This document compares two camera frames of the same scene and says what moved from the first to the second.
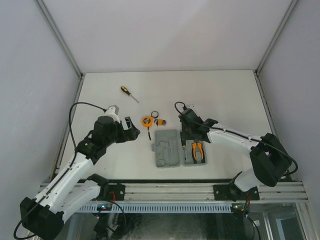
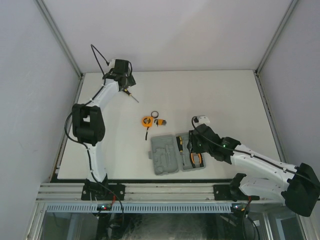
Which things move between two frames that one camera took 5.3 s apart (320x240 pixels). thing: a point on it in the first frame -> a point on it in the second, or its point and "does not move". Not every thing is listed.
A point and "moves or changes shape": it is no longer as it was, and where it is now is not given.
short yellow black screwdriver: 126,90 does not move
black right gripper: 185,135 -> 192,145
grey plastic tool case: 166,146 moves or changes shape
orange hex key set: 160,122 does not move
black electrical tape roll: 153,111 does not move
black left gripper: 126,135 -> 130,81
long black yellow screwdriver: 183,144 moves or changes shape
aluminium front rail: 203,193 does not move
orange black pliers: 194,145 moves or changes shape
